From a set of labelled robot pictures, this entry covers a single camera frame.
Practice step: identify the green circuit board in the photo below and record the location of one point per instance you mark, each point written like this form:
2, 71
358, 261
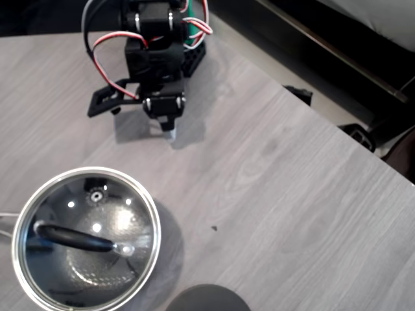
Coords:
191, 29

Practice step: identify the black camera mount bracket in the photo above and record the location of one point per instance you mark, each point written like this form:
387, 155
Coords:
97, 103

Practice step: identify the dark round disc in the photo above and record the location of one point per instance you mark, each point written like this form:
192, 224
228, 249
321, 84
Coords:
207, 299

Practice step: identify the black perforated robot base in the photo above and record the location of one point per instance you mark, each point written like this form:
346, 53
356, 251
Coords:
194, 61

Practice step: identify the steel saucepan with honeycomb interior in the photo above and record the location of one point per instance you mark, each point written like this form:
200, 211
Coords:
97, 275

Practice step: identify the brown round seat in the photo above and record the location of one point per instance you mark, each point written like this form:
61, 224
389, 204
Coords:
405, 155

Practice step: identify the dark wooden furniture frame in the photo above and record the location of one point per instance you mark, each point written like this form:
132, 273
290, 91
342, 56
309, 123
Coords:
324, 26

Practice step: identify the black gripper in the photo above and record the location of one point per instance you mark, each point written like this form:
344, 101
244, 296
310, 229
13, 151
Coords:
164, 107

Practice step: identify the white cushion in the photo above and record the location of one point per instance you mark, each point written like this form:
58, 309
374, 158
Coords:
382, 16

